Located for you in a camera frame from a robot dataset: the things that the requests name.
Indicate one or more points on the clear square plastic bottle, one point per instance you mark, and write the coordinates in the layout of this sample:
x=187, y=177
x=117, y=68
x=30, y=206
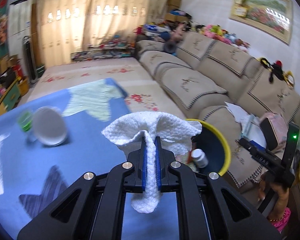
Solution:
x=25, y=123

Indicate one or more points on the cream patterned curtain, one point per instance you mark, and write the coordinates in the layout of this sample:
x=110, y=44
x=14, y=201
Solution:
x=68, y=26

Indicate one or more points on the yellow rimmed trash bin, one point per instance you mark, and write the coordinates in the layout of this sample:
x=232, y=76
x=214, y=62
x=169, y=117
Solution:
x=216, y=149

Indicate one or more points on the framed landscape painting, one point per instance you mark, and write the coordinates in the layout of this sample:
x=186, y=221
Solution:
x=274, y=17

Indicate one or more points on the white paper towel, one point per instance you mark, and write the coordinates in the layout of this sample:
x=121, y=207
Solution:
x=175, y=134

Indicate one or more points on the pink bag on sofa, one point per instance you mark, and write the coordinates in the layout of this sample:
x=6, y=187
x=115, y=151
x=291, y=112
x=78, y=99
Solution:
x=274, y=129

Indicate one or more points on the black tower fan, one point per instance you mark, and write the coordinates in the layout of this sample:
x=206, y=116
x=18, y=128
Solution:
x=30, y=60

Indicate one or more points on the blue star tablecloth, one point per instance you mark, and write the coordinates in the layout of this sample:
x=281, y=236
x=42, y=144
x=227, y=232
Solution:
x=32, y=174

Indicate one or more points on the person's right hand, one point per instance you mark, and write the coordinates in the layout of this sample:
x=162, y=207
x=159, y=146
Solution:
x=278, y=210

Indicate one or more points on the white papers on sofa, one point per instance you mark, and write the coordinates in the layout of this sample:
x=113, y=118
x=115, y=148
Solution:
x=250, y=124

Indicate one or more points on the white pill bottle in bin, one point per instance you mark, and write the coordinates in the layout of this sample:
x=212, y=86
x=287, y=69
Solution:
x=199, y=158

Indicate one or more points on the white air conditioner cabinet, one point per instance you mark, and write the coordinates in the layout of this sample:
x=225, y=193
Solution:
x=19, y=25

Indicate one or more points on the beige sectional sofa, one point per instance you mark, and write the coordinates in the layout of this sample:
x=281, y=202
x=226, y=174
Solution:
x=204, y=76

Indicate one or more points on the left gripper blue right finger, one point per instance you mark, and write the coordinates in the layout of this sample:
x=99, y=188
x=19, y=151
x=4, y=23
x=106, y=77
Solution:
x=158, y=150

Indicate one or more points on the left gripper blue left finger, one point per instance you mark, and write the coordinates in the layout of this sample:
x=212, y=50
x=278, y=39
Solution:
x=144, y=163

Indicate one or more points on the floral floor mat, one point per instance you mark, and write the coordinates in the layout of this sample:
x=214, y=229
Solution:
x=144, y=94

